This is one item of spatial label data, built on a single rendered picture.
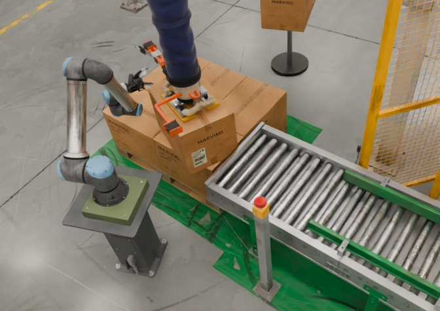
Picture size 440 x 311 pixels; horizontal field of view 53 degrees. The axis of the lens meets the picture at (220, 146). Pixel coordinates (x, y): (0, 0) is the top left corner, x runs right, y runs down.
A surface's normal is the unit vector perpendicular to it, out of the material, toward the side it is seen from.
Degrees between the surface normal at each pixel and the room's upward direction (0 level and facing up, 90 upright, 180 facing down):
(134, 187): 1
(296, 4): 90
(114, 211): 1
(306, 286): 0
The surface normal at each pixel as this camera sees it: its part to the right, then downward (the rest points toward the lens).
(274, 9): -0.33, 0.72
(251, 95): -0.11, -0.67
